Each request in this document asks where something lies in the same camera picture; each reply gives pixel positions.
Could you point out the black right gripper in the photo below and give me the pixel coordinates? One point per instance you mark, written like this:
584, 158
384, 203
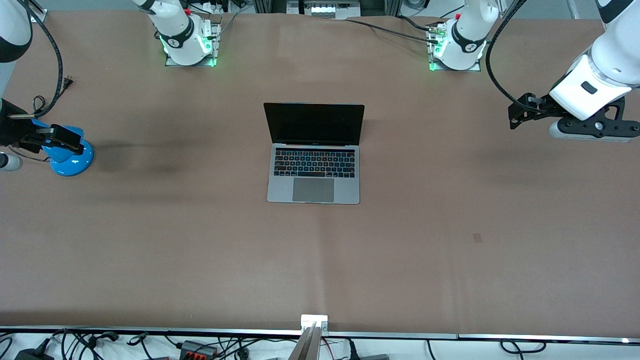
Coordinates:
15, 131

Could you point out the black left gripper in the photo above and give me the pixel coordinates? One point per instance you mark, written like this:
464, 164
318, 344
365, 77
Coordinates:
541, 108

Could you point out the silver grey laptop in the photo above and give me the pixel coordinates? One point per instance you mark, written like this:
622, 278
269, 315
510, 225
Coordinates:
313, 190

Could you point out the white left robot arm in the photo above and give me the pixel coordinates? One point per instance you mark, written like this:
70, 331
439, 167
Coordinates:
610, 65

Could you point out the blue plastic round object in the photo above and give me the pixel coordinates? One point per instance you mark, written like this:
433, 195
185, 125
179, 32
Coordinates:
75, 160

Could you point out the white power strip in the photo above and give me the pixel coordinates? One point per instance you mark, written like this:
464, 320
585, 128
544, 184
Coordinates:
215, 7

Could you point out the metal table edge strip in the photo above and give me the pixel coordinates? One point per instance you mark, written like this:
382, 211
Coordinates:
150, 330

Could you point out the black power adapter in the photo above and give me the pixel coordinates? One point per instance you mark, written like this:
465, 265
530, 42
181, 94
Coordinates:
32, 355

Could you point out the grey electronics unit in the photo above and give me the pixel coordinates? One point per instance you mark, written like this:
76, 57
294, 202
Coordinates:
322, 9

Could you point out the black box orange connectors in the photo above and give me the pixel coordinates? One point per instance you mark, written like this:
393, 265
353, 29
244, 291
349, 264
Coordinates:
197, 349

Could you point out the black plug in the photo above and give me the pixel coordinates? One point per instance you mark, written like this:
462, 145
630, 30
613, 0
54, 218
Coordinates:
353, 351

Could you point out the aluminium profile bar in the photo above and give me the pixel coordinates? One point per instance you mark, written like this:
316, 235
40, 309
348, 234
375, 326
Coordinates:
306, 347

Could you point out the white metal bracket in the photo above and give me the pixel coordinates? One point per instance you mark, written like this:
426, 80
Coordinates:
307, 318

